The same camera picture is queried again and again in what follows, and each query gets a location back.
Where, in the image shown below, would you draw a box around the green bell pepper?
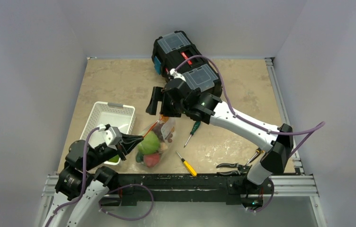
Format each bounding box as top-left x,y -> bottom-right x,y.
108,156 -> 120,163

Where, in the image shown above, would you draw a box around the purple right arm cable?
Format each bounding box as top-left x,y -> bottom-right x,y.
175,55 -> 326,157

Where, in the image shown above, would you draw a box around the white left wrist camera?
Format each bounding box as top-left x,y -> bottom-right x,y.
98,124 -> 122,147

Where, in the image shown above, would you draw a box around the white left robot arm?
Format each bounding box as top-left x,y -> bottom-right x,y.
43,128 -> 143,227

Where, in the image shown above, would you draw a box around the white plastic basket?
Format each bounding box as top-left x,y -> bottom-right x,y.
79,102 -> 136,166

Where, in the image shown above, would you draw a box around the pink peach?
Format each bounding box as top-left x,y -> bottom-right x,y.
143,153 -> 161,168

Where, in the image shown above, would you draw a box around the green handled screwdriver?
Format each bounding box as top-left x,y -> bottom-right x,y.
184,121 -> 201,147

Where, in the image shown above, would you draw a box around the yellow handled screwdriver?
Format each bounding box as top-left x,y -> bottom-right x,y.
176,151 -> 197,177

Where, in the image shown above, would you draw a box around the black pliers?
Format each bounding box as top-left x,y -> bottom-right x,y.
216,163 -> 250,176

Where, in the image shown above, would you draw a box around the orange black screwdriver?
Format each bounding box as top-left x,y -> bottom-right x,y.
246,148 -> 264,166

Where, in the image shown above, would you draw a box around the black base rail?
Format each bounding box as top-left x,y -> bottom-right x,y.
100,174 -> 274,208

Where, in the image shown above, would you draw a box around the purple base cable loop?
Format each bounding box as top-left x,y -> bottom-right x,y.
98,184 -> 154,221

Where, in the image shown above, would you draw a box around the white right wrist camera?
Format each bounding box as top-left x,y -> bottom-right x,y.
169,68 -> 186,81

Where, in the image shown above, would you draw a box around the clear zip bag orange zipper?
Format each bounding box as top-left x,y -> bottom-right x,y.
135,115 -> 177,168

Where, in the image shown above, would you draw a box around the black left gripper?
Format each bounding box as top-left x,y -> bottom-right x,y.
83,131 -> 143,170

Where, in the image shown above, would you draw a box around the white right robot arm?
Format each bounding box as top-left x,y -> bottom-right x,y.
146,79 -> 294,192

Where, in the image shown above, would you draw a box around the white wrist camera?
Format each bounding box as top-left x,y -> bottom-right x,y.
98,124 -> 122,147
169,68 -> 186,81

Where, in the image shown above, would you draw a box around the black toolbox clear lids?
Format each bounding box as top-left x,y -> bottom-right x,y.
151,30 -> 223,97

